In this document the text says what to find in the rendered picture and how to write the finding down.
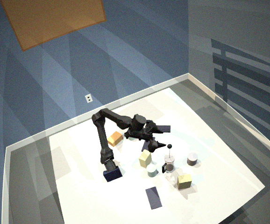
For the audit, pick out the glass french press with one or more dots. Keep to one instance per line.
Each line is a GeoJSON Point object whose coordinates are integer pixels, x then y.
{"type": "Point", "coordinates": [169, 161]}

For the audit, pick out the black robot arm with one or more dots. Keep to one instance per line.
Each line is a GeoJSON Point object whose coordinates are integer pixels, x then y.
{"type": "Point", "coordinates": [135, 126]}

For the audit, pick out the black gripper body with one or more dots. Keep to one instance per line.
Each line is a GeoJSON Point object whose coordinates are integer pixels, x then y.
{"type": "Point", "coordinates": [153, 143]}

